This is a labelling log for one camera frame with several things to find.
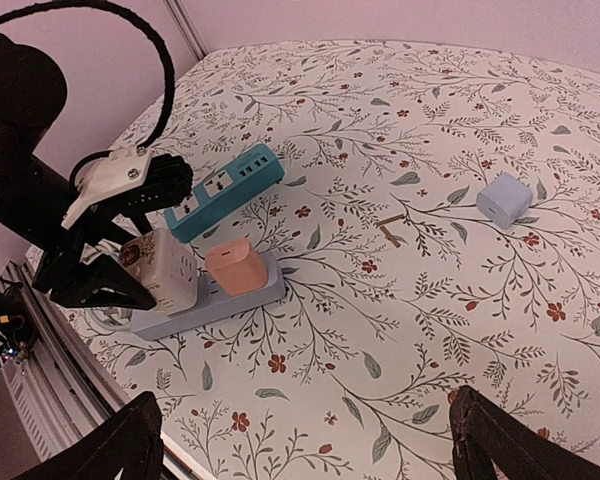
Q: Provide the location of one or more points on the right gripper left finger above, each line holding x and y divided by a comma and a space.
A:
127, 446

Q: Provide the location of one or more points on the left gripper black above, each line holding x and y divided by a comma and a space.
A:
71, 283

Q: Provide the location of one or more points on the left aluminium frame post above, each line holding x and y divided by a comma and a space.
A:
187, 29

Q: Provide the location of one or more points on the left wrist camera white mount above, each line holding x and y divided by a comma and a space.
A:
110, 180

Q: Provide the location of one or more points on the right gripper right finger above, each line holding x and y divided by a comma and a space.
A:
487, 439

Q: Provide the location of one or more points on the teal power strip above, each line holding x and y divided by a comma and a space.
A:
216, 197

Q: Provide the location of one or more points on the small blue charger plug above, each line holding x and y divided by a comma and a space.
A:
504, 200

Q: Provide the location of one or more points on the front aluminium rail base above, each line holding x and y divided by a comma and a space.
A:
60, 391

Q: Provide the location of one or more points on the floral patterned table mat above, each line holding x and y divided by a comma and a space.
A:
351, 374

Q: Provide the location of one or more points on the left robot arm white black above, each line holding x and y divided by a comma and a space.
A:
34, 198

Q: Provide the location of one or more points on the light blue power strip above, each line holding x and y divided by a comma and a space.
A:
213, 304

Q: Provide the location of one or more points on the small pink charger plug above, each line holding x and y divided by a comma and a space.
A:
236, 267

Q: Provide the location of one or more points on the small brown stick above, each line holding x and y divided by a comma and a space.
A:
385, 227

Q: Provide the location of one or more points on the white cube socket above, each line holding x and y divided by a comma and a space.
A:
165, 267

